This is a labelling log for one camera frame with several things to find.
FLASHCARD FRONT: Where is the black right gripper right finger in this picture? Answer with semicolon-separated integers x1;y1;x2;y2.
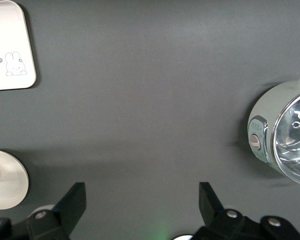
193;181;300;240

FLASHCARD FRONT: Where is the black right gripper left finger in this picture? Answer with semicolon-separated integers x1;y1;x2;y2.
0;181;87;240

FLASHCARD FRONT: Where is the round beige plate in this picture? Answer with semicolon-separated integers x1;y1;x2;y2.
0;149;30;210

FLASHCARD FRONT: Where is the beige rabbit print tray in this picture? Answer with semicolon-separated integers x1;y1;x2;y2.
0;0;38;92

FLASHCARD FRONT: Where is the glass pot lid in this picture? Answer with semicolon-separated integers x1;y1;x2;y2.
269;87;300;187

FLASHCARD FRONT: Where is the pale green electric cooking pot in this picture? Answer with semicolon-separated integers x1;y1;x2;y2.
246;70;300;192

